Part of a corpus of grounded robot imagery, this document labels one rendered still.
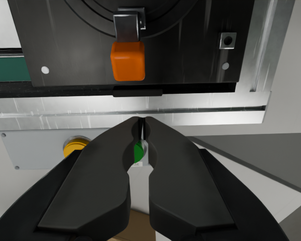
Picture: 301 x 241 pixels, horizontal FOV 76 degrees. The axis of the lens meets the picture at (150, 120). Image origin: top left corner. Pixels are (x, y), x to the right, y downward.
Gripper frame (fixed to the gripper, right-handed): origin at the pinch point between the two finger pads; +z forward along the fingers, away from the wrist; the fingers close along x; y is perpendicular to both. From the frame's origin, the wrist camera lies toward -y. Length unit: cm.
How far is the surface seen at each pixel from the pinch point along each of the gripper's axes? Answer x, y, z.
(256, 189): 26.3, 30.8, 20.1
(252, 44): 12.2, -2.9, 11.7
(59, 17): -8.3, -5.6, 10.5
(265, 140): 88, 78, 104
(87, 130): -7.7, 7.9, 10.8
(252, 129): 21.1, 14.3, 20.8
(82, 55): -6.6, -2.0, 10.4
